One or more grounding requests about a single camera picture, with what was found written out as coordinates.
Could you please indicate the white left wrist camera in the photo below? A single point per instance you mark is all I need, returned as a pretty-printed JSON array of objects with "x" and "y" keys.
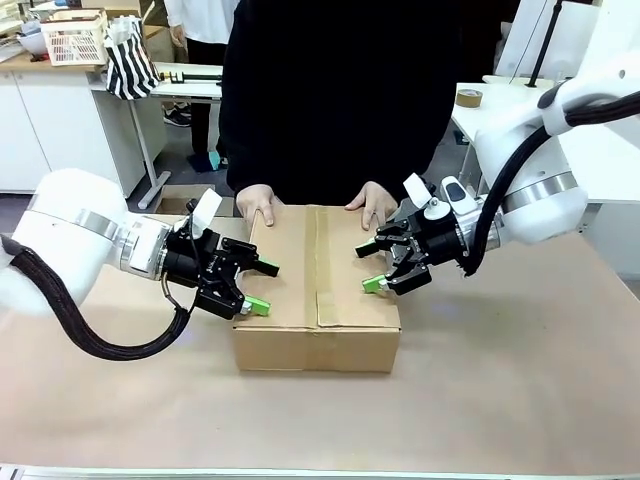
[{"x": 206, "y": 212}]

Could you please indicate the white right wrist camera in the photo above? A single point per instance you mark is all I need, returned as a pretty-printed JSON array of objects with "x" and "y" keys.
[{"x": 416, "y": 189}]

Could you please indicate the person's right hand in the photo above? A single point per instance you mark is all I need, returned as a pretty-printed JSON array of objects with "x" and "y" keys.
[{"x": 257, "y": 200}]

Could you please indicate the brown tape roll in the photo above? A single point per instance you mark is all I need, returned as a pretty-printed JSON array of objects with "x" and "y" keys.
[{"x": 470, "y": 96}]

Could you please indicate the person in black sweater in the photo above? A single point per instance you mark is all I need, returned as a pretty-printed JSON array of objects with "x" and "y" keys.
[{"x": 335, "y": 100}]

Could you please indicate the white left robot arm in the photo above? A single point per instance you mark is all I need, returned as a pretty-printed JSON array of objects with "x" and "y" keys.
[{"x": 75, "y": 240}]

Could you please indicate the black white striped bag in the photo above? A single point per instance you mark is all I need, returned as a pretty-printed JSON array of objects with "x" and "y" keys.
[{"x": 130, "y": 70}]

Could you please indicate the black sneaker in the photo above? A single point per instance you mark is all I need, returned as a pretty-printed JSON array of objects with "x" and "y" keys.
[{"x": 177, "y": 116}]

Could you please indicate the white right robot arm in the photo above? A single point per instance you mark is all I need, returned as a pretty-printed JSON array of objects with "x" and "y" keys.
[{"x": 540, "y": 190}]

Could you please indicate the person's left hand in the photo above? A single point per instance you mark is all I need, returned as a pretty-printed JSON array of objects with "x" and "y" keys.
[{"x": 375, "y": 200}]

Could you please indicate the aluminium frame rail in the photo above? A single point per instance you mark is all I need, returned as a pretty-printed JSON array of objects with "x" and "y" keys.
[{"x": 320, "y": 467}]

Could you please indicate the open cardboard box on floor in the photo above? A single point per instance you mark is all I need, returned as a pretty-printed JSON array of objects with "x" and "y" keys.
[{"x": 182, "y": 202}]

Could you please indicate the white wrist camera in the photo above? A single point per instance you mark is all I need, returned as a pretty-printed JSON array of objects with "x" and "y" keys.
[
  {"x": 416, "y": 189},
  {"x": 206, "y": 212}
]

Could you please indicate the white cabinet with wooden top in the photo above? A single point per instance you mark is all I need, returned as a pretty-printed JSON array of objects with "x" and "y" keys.
[{"x": 55, "y": 130}]

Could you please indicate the black lamp stand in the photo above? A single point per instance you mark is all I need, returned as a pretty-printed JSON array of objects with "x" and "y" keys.
[{"x": 542, "y": 45}]

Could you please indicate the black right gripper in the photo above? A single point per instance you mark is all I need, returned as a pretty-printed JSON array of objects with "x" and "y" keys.
[{"x": 440, "y": 242}]

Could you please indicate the person in white shirt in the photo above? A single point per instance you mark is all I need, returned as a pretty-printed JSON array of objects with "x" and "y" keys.
[{"x": 205, "y": 50}]

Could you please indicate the black tool with yellow part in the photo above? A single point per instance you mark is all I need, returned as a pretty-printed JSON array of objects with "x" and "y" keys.
[{"x": 192, "y": 78}]

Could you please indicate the cream plastic basket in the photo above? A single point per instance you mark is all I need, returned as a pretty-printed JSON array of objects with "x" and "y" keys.
[{"x": 75, "y": 42}]

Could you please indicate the white desk with metal leg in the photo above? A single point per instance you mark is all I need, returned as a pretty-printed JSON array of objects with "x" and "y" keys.
[{"x": 185, "y": 90}]

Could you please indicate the brown cardboard box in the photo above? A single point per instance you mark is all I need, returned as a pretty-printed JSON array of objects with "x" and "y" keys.
[{"x": 305, "y": 280}]

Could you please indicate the blue bowl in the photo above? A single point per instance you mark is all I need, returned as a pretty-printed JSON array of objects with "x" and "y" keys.
[{"x": 34, "y": 44}]

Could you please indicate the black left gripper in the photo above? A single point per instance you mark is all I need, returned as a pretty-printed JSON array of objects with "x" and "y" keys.
[{"x": 192, "y": 262}]

